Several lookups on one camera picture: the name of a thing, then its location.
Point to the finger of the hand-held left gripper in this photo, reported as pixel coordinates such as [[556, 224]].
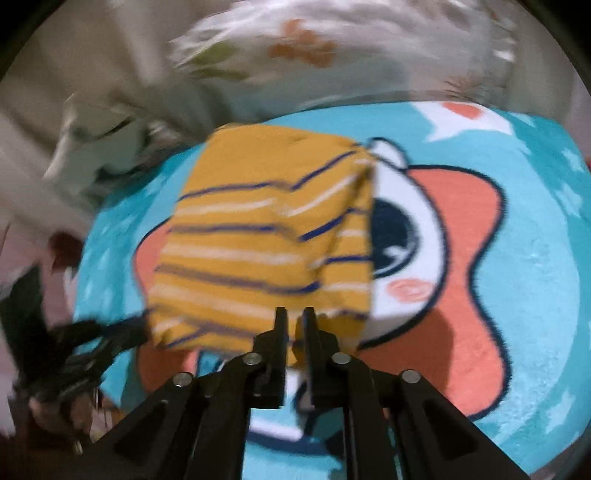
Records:
[[106, 328], [108, 354]]

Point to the yellow striped shirt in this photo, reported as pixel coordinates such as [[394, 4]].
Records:
[[258, 240]]

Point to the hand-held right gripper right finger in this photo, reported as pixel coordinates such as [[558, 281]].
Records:
[[310, 337]]

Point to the floral pillow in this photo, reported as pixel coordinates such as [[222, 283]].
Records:
[[332, 50]]

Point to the blue printed blanket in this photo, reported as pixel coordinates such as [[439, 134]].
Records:
[[517, 277]]

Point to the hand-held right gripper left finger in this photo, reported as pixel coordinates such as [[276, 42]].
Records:
[[280, 337]]

